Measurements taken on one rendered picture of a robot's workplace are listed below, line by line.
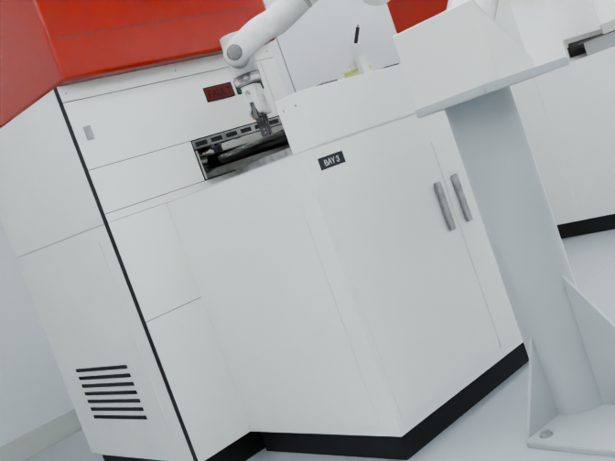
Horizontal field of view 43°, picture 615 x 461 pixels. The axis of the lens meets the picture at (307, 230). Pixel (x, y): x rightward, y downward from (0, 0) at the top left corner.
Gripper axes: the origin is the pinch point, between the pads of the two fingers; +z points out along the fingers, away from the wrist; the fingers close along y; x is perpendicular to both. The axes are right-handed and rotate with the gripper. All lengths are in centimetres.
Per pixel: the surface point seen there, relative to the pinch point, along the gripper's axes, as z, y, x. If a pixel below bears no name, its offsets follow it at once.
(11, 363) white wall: 52, 54, 159
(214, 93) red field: -17.4, 5.2, 13.5
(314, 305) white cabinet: 48, -48, -10
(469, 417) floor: 92, -32, -36
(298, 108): 0, -49, -24
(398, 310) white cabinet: 56, -44, -29
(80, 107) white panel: -23, -34, 39
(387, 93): 3.0, -23.6, -42.0
